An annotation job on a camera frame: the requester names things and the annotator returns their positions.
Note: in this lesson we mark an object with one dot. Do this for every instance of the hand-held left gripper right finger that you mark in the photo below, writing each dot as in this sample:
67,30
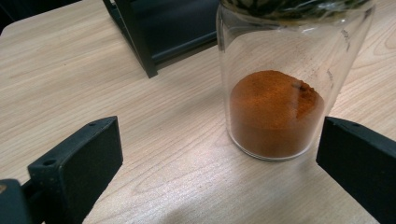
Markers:
361,158

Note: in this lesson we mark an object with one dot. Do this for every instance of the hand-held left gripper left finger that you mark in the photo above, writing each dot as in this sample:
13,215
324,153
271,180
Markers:
77,168

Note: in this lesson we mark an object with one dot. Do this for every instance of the glass jar of orange powder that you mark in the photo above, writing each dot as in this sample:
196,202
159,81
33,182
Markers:
274,121

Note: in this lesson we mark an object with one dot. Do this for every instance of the black metal rack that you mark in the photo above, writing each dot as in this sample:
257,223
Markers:
165,28

